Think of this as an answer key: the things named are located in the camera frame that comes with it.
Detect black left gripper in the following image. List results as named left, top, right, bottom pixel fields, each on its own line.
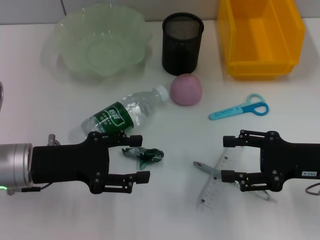
left=31, top=129, right=151, bottom=195

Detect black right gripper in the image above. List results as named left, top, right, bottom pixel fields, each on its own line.
left=220, top=129, right=320, bottom=193

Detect green plastic wrapper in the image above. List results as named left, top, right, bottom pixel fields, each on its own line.
left=121, top=146, right=165, bottom=171

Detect clear green-label water bottle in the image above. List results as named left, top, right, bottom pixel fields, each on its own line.
left=80, top=84, right=169, bottom=138

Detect pink peach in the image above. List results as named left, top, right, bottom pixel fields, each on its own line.
left=169, top=73, right=203, bottom=107

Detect clear grey pen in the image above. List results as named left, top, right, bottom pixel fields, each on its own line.
left=192, top=161, right=277, bottom=202

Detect clear plastic ruler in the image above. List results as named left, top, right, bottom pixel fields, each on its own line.
left=198, top=146, right=245, bottom=210

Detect blue capped scissors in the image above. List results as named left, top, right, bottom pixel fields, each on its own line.
left=208, top=93, right=270, bottom=121

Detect black mesh pen holder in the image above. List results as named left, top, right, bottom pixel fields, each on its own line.
left=161, top=12, right=205, bottom=77

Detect translucent green fruit plate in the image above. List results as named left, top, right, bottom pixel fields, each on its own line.
left=41, top=2, right=153, bottom=85

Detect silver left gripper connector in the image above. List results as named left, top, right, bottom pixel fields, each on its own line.
left=48, top=133, right=61, bottom=146

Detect yellow plastic bin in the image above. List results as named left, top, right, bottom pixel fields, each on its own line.
left=216, top=0, right=306, bottom=81

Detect dark right gripper cable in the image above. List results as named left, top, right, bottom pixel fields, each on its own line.
left=305, top=183, right=320, bottom=196

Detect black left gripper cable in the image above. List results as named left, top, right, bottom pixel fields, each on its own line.
left=21, top=183, right=55, bottom=194

